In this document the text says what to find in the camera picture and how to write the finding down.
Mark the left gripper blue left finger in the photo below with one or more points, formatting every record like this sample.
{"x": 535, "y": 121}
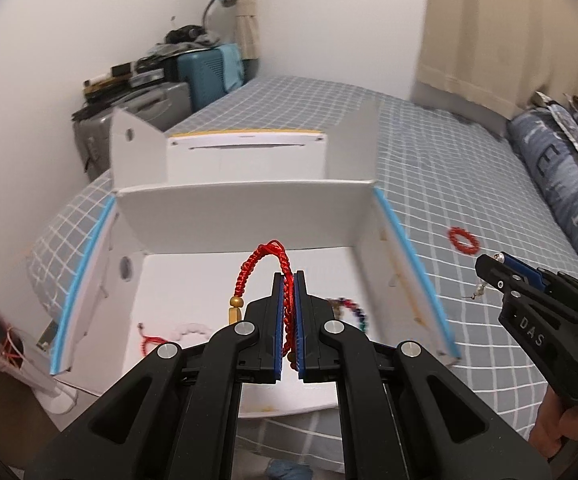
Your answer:
{"x": 174, "y": 415}

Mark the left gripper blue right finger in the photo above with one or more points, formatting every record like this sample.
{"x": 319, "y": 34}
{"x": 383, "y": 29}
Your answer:
{"x": 404, "y": 414}

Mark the right hand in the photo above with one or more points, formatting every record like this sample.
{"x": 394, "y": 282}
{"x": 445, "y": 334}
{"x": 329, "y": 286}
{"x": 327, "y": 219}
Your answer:
{"x": 554, "y": 423}

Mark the folded blue duvet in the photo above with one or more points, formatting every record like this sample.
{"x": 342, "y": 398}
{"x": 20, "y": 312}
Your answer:
{"x": 552, "y": 162}

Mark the blue yellow cardboard box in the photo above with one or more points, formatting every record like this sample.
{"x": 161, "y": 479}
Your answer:
{"x": 198, "y": 224}

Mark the blue patterned pillow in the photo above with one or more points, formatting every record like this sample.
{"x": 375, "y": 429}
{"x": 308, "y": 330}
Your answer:
{"x": 574, "y": 124}

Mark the grey checked bed sheet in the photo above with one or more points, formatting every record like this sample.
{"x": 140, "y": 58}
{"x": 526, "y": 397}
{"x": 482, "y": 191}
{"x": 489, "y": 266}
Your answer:
{"x": 437, "y": 170}

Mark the beige window curtain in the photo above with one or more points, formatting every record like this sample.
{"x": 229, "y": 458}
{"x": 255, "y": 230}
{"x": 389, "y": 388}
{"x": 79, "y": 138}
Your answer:
{"x": 497, "y": 53}

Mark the light blue towel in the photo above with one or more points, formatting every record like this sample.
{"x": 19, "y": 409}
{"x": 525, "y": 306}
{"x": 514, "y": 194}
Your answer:
{"x": 233, "y": 71}

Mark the teal suitcase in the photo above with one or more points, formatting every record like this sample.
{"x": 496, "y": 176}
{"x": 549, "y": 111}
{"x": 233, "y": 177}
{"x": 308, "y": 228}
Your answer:
{"x": 202, "y": 70}

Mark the clutter pile on suitcases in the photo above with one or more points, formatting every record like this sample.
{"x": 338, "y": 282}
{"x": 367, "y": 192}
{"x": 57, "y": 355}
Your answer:
{"x": 158, "y": 65}

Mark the beige side curtain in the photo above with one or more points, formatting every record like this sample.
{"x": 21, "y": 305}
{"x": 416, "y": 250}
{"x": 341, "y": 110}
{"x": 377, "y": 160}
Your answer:
{"x": 246, "y": 10}

